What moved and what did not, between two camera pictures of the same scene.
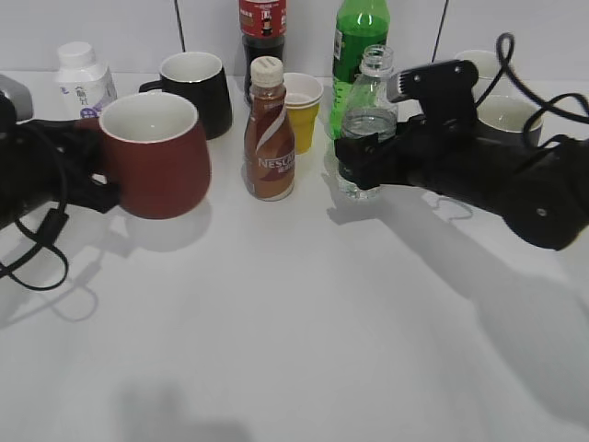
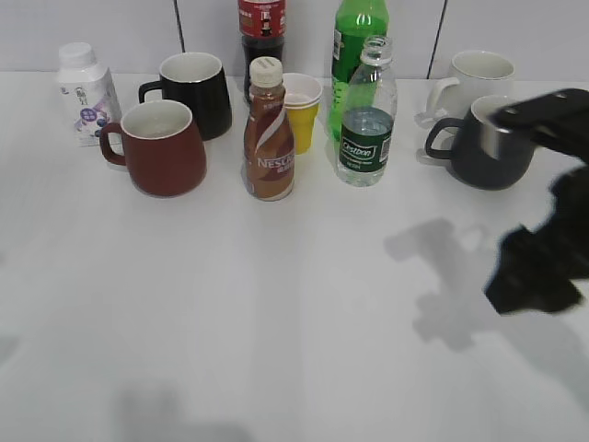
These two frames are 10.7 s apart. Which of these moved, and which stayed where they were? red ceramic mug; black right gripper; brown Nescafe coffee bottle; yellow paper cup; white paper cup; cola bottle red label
Moved: black right gripper; red ceramic mug
Stayed: cola bottle red label; brown Nescafe coffee bottle; white paper cup; yellow paper cup
